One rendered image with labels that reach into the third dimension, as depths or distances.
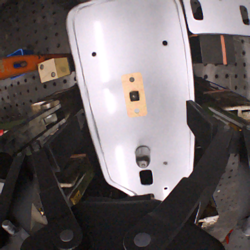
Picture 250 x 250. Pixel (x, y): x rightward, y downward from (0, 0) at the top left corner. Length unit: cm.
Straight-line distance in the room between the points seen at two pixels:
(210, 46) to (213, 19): 6
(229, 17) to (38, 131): 41
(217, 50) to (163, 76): 13
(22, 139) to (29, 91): 56
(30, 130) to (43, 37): 52
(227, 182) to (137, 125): 80
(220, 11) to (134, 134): 32
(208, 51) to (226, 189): 86
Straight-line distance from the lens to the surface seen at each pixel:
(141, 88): 30
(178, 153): 37
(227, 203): 120
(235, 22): 37
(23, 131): 23
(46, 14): 73
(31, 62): 28
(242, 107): 33
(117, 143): 34
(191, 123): 17
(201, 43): 34
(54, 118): 28
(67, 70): 30
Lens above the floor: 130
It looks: 67 degrees down
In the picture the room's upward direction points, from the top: 169 degrees counter-clockwise
